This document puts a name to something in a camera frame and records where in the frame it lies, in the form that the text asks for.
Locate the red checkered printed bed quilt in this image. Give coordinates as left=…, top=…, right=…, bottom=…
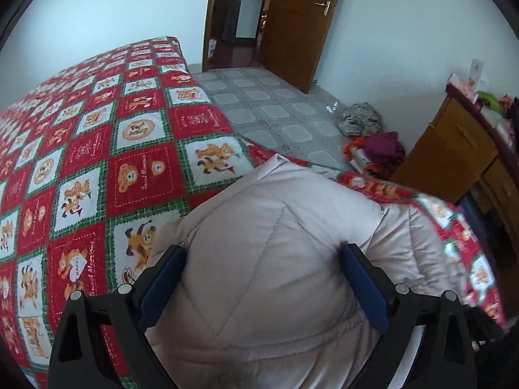
left=0, top=36, right=507, bottom=389

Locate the pink box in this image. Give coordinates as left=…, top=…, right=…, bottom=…
left=448, top=73, right=480, bottom=104

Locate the beige quilted jacket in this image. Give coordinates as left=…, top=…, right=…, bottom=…
left=145, top=154, right=471, bottom=389

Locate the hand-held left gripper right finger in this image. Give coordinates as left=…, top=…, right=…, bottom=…
left=340, top=244, right=476, bottom=389

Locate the grey patterned clothes pile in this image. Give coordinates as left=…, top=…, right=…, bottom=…
left=338, top=102, right=382, bottom=137

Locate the green object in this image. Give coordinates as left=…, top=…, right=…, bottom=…
left=476, top=91, right=502, bottom=110

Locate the dark wooden door frame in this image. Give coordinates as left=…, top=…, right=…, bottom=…
left=202, top=0, right=280, bottom=71

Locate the maroon cloth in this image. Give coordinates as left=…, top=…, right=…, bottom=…
left=361, top=132, right=406, bottom=171

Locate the wooden desk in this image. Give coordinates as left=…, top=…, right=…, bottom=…
left=391, top=84, right=519, bottom=252

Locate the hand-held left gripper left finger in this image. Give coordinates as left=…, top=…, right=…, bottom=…
left=48, top=245, right=188, bottom=389

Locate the brown wooden door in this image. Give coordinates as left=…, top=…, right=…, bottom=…
left=256, top=0, right=348, bottom=94

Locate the white card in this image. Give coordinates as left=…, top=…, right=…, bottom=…
left=466, top=59, right=486, bottom=90

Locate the orange and white packaging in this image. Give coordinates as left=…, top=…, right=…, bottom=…
left=344, top=138, right=376, bottom=176

